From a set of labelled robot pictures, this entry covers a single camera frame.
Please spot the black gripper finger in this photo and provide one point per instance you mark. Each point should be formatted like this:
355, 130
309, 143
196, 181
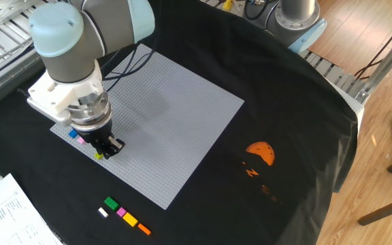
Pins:
101, 149
115, 149

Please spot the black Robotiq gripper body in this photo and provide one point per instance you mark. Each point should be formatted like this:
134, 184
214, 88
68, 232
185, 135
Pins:
95, 134

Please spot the lime green Lego brick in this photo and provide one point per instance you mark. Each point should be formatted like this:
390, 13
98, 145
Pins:
98, 156

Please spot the light pink Lego brick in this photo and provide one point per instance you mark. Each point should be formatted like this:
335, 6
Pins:
81, 140

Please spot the blue long Lego brick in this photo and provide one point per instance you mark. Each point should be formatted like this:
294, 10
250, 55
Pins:
73, 133

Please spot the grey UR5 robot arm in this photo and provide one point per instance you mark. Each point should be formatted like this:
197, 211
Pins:
73, 51

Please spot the dark green Lego brick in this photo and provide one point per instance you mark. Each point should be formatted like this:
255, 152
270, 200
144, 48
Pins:
111, 203

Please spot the grey Lego baseplate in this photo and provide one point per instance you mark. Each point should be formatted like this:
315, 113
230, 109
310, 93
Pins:
168, 129

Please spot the narrow white Lego brick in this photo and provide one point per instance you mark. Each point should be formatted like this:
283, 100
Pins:
103, 212

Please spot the magenta small Lego brick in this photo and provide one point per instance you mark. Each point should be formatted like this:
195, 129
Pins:
121, 212

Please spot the yellow Lego brick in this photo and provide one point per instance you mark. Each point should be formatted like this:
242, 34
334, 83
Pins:
130, 219

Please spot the orange narrow Lego brick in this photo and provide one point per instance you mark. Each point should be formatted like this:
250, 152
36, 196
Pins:
144, 229

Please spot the white printed paper sheets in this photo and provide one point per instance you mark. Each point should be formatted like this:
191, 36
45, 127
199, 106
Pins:
9, 214

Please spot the black cloth with orange print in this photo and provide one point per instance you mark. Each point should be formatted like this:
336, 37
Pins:
223, 61

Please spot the yellow plastic part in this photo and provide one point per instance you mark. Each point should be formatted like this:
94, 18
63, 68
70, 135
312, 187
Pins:
227, 4

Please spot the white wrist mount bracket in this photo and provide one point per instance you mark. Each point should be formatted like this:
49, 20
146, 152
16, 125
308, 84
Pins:
60, 97

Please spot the aluminium frame post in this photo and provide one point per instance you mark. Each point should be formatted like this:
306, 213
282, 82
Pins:
386, 63

